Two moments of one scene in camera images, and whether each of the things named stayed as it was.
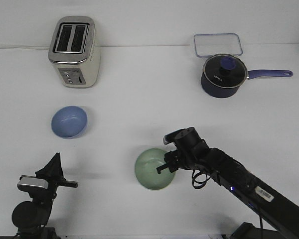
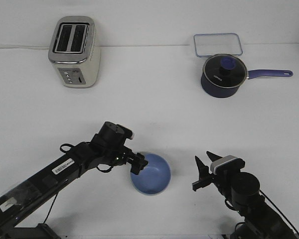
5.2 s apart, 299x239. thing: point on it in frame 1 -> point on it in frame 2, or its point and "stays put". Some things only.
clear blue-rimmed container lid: [207, 45] stays put
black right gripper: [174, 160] -> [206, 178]
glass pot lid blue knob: [224, 71] stays put
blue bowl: [69, 122] -> [155, 177]
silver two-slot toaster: [72, 51] stays put
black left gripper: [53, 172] -> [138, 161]
